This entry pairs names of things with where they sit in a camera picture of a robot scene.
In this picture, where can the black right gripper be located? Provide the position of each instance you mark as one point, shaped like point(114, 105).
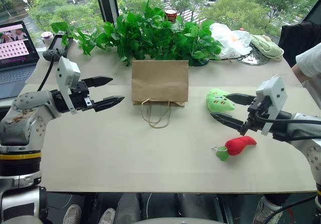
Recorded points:
point(258, 116)

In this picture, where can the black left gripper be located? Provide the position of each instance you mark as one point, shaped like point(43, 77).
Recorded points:
point(80, 98)

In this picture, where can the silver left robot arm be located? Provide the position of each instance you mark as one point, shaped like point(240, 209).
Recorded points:
point(22, 123)

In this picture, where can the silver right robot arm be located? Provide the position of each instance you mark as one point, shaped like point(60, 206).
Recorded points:
point(301, 131)

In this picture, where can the brown paper bag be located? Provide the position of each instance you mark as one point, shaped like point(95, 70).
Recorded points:
point(160, 82)

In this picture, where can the white plastic bag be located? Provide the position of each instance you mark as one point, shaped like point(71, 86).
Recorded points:
point(229, 42)

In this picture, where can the green plush toy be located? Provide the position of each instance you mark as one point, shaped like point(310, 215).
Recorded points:
point(219, 103)

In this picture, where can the red chili plush toy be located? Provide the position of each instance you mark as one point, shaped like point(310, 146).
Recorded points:
point(238, 144)

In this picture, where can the dark round tray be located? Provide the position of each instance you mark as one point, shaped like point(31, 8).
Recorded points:
point(253, 58)

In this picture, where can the black handheld game console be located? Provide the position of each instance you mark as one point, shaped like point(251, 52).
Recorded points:
point(56, 47)

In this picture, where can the pale green cloth bundle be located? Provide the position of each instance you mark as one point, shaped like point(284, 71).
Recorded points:
point(267, 48)

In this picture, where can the green leafy potted plant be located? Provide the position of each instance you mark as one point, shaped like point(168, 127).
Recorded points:
point(150, 35)

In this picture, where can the paper cup with purple lid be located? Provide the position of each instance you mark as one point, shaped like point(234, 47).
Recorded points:
point(47, 39)

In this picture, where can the beige cardboard table sheet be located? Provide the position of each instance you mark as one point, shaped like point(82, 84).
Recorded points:
point(150, 158)

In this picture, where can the person in white shirt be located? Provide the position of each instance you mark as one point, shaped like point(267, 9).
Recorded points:
point(309, 63)

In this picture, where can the open grey laptop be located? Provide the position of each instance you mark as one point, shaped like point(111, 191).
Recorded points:
point(15, 58)

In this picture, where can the black chair back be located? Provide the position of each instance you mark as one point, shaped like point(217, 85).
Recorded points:
point(298, 39)

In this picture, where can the red printed cup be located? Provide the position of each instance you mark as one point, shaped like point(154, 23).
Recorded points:
point(171, 15)

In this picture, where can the white sneaker with dark sock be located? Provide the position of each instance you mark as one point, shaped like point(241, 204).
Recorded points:
point(267, 211)

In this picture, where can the grey trouser leg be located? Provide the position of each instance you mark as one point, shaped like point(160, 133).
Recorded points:
point(128, 207)

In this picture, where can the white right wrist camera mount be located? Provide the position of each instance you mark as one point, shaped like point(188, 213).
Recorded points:
point(274, 96)

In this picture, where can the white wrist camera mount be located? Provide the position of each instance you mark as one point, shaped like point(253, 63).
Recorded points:
point(65, 70)
point(274, 96)

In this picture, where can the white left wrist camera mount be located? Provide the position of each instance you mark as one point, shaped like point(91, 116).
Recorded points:
point(65, 70)

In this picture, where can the black window frame post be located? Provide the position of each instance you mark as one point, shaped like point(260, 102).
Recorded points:
point(106, 1)

